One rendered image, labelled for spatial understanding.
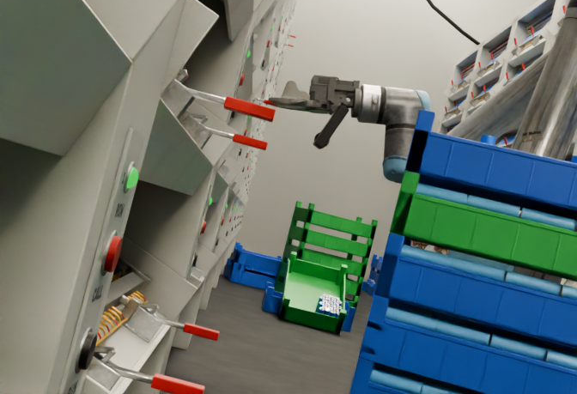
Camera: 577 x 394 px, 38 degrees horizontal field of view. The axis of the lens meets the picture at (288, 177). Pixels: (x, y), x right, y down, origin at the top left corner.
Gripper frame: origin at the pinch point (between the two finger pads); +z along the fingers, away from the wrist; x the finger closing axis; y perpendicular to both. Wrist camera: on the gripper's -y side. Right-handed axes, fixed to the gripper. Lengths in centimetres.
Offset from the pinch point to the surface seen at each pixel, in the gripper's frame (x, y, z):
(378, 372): 93, -45, -15
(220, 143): 96, -18, 7
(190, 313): 25, -48, 13
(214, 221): 25.4, -28.6, 10.2
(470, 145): 95, -16, -23
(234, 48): 95, -7, 7
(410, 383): 94, -45, -19
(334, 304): -70, -53, -26
